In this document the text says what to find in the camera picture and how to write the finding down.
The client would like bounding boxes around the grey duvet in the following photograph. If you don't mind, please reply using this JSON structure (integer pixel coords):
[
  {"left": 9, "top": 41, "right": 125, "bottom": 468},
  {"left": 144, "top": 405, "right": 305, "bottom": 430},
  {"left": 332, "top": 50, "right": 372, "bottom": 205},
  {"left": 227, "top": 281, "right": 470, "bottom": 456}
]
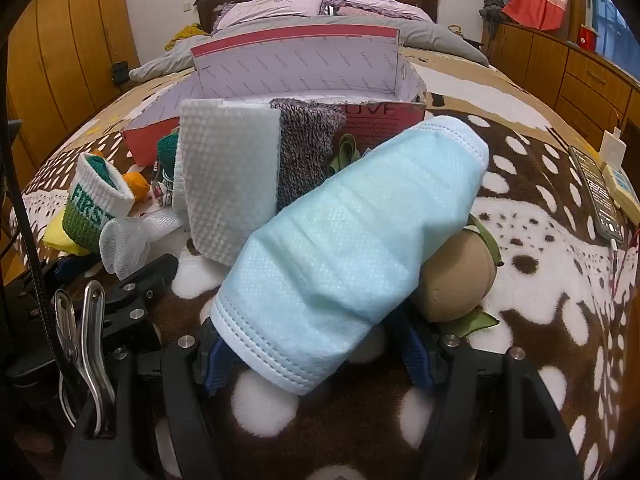
[{"left": 129, "top": 20, "right": 490, "bottom": 83}]

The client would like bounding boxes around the pile of dark clothes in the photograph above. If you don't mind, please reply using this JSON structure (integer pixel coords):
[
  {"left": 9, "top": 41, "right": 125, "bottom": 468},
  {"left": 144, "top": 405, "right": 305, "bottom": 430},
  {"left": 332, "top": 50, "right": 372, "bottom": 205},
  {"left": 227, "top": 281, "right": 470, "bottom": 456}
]
[{"left": 479, "top": 0, "right": 511, "bottom": 36}]

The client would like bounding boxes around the window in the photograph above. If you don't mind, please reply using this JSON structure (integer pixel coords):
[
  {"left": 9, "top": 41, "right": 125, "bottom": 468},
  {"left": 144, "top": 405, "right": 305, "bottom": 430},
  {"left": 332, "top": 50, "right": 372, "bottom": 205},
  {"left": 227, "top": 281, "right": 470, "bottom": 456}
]
[{"left": 585, "top": 0, "right": 636, "bottom": 76}]

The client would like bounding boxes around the tan foam ball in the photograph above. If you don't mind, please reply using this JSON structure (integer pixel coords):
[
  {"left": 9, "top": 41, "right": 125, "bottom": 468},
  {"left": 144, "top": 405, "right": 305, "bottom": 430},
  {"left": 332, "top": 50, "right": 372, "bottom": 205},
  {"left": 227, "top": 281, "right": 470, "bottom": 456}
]
[{"left": 410, "top": 225, "right": 498, "bottom": 322}]

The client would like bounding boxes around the yellow knit garment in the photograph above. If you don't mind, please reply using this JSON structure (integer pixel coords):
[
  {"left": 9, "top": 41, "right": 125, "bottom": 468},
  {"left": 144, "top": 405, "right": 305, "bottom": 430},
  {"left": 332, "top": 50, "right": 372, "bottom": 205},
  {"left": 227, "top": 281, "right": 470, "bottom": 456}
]
[{"left": 167, "top": 24, "right": 211, "bottom": 51}]

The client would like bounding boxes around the clear plastic bag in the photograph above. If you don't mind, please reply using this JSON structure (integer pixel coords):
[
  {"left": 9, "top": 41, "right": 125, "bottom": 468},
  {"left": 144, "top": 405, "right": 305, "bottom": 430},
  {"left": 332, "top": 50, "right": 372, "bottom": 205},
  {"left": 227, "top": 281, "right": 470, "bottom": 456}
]
[{"left": 98, "top": 208, "right": 183, "bottom": 281}]

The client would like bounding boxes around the red cardboard box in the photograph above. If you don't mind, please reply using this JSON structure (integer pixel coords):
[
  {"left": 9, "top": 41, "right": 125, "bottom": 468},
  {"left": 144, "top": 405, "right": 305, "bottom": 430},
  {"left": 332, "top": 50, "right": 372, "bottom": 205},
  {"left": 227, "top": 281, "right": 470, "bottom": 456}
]
[{"left": 121, "top": 28, "right": 428, "bottom": 167}]

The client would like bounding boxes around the wooden wardrobe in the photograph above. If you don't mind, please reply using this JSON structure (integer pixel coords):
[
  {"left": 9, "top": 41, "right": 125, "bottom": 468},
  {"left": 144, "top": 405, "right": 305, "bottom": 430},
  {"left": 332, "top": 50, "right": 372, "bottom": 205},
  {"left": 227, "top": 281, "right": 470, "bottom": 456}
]
[{"left": 0, "top": 0, "right": 141, "bottom": 191}]

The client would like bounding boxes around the green white lettered sock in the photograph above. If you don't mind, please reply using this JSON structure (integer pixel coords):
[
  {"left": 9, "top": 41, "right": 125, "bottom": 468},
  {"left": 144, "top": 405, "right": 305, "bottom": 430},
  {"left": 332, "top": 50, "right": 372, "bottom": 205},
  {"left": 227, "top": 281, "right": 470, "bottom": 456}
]
[{"left": 62, "top": 152, "right": 136, "bottom": 253}]

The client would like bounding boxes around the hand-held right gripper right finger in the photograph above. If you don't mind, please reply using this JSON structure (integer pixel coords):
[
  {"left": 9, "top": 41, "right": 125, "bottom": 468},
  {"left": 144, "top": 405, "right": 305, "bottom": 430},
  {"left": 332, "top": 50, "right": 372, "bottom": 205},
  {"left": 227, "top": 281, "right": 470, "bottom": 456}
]
[{"left": 392, "top": 307, "right": 583, "bottom": 480}]

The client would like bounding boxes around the blue face mask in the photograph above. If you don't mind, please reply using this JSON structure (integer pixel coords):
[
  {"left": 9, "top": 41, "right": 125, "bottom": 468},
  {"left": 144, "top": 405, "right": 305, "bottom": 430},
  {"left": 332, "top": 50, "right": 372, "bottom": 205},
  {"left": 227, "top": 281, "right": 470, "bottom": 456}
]
[{"left": 210, "top": 115, "right": 490, "bottom": 395}]

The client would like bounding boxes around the pale yellow box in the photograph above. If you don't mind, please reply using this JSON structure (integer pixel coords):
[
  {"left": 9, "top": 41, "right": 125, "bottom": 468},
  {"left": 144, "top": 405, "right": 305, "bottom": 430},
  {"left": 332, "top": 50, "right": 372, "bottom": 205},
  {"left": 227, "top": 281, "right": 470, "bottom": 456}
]
[{"left": 602, "top": 164, "right": 640, "bottom": 211}]

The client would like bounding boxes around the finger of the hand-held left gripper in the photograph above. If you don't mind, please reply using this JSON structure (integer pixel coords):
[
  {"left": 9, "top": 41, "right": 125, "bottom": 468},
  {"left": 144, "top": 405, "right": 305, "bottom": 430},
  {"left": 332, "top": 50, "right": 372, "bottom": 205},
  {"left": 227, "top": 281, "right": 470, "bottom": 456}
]
[
  {"left": 102, "top": 254, "right": 179, "bottom": 356},
  {"left": 30, "top": 255, "right": 108, "bottom": 286}
]

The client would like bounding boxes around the white waffle towel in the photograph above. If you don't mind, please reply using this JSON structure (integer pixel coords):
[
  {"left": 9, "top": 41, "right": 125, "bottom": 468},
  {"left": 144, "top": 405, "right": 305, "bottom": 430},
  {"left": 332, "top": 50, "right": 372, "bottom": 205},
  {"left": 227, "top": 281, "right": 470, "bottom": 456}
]
[{"left": 172, "top": 99, "right": 281, "bottom": 265}]

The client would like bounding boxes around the wooden cabinet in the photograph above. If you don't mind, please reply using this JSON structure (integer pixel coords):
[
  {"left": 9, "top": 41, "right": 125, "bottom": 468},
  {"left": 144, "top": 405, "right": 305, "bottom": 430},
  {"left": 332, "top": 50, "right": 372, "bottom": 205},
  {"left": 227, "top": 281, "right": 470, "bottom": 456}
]
[{"left": 482, "top": 17, "right": 640, "bottom": 201}]

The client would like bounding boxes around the grey knit sock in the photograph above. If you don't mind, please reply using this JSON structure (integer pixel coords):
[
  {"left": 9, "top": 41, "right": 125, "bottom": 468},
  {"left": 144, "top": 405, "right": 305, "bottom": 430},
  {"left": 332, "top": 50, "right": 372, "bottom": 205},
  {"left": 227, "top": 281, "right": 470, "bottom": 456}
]
[{"left": 270, "top": 98, "right": 347, "bottom": 209}]

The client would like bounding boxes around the orange mesh cloth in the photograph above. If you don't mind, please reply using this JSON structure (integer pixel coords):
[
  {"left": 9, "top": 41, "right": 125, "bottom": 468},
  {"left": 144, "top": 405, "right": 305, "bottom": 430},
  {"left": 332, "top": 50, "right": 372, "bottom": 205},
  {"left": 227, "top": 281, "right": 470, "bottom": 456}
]
[{"left": 122, "top": 172, "right": 151, "bottom": 201}]

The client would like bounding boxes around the white charger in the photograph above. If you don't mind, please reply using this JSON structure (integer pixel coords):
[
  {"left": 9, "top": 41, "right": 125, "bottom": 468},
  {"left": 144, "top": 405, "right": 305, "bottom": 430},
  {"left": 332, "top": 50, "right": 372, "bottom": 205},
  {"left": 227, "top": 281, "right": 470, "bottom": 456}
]
[{"left": 597, "top": 127, "right": 627, "bottom": 168}]

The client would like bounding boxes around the brown white spotted blanket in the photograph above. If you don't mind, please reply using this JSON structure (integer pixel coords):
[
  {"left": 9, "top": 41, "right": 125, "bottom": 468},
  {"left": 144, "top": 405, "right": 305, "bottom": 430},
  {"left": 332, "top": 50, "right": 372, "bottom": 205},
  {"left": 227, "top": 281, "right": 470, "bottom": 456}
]
[{"left": 10, "top": 67, "right": 636, "bottom": 480}]

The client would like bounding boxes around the dark floral pouch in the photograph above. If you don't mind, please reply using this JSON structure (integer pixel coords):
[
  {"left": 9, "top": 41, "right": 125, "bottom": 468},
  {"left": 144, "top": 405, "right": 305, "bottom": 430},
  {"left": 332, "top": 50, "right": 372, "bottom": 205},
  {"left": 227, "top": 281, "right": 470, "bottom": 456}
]
[{"left": 152, "top": 167, "right": 176, "bottom": 208}]

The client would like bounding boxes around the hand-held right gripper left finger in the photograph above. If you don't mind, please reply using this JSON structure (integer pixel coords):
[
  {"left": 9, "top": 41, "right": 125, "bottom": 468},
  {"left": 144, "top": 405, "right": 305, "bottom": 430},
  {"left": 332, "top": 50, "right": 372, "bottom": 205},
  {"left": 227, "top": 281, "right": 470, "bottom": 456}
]
[{"left": 60, "top": 320, "right": 237, "bottom": 480}]

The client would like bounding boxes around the lilac pillow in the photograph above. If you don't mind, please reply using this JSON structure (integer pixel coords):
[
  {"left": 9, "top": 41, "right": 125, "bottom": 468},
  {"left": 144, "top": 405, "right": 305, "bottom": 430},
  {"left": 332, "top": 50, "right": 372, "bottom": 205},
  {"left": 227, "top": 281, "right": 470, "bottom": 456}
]
[
  {"left": 327, "top": 0, "right": 436, "bottom": 23},
  {"left": 215, "top": 0, "right": 326, "bottom": 31}
]

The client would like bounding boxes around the yellow sponge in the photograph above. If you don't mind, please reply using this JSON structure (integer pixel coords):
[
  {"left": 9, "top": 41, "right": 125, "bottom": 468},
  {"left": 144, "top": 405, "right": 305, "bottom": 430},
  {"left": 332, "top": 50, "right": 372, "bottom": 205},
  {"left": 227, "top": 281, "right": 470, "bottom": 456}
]
[{"left": 42, "top": 205, "right": 91, "bottom": 256}]

